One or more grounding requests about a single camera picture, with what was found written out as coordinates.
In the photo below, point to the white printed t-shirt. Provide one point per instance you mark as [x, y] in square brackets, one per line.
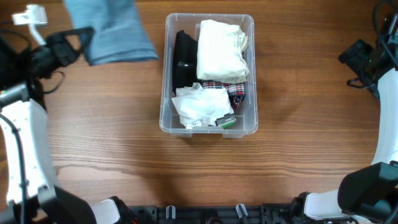
[202, 107]

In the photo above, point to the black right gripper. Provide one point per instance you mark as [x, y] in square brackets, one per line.
[353, 56]

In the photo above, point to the red plaid shirt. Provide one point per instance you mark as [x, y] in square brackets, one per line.
[236, 92]

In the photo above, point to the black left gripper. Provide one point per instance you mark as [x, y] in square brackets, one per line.
[64, 51]

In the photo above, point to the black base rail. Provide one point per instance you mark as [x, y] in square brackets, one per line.
[261, 214]

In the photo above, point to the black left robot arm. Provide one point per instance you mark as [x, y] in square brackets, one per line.
[34, 194]

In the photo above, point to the blue denim jeans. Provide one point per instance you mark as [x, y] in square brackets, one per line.
[119, 35]

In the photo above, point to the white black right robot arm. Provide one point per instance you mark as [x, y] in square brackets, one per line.
[368, 194]

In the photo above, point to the cream white garment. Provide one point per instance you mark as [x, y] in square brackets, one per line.
[220, 52]

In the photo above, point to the black garment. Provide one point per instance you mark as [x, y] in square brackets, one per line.
[184, 64]

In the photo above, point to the clear plastic storage container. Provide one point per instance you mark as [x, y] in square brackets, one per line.
[247, 112]

